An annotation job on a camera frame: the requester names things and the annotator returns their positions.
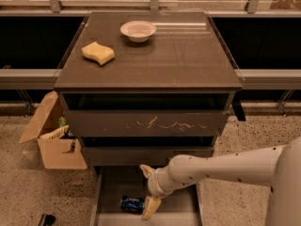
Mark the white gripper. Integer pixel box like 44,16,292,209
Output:
139,164,173,220

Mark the blue pepsi can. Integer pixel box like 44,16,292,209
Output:
120,196,144,213

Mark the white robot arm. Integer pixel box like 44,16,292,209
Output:
140,137,301,226

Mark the open bottom drawer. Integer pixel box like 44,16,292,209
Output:
89,166,204,226

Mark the middle dark drawer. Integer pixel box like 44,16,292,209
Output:
82,137,215,166

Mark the top drawer with scratches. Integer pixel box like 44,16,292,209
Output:
64,109,229,137

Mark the dark brown drawer cabinet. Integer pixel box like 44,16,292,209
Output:
53,11,247,177

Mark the open cardboard box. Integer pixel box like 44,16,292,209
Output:
19,91,87,170

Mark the black object on floor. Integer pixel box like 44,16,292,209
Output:
38,214,55,226

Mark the beige snack bag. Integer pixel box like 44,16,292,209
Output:
40,125,69,139

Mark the green packet in box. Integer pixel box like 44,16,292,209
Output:
58,117,67,127

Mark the yellow wavy sponge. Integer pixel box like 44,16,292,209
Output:
82,41,115,66

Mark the white ceramic bowl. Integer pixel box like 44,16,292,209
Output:
120,21,157,42

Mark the metal window railing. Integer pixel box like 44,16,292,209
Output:
0,0,301,91

